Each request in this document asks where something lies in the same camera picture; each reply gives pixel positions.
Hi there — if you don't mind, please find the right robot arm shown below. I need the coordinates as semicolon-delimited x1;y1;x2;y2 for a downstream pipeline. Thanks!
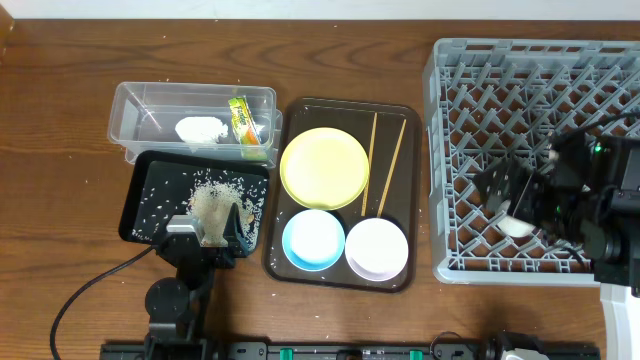
473;131;639;359

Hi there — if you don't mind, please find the black plastic tray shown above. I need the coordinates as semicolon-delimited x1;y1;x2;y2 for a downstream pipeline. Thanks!
118;151;269;252

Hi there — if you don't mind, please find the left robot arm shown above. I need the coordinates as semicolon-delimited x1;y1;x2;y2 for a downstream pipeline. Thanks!
144;205;249;359

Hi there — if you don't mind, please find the light blue bowl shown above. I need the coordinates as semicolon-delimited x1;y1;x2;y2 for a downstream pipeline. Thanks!
281;209;346;272

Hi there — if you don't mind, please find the yellow round plate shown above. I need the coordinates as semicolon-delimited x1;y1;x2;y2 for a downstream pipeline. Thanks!
279;127;369;210

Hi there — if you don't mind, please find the pile of rice grains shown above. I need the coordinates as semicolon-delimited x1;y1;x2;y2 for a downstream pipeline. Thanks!
130;168;269;249

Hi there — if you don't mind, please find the dark brown serving tray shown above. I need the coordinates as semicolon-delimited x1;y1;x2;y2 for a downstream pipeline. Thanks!
263;98;421;293

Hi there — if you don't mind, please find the wooden chopstick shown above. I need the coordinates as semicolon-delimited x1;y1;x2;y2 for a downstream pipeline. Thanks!
376;118;407;218
360;112;378;217

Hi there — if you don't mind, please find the green orange snack wrapper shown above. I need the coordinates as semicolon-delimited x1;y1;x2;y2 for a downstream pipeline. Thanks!
228;97;267;162

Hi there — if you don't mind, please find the clear plastic waste bin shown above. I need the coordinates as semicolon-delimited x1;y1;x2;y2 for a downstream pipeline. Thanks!
107;82;283;168

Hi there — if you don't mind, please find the pale pink bowl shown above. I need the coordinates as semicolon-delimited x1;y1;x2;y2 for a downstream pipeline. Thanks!
344;218;409;282

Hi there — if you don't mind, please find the grey plastic dishwasher rack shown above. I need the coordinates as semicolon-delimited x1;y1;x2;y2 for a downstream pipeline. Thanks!
423;38;639;287

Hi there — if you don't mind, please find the white tissue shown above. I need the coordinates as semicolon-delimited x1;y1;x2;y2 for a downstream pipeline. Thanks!
175;116;229;144

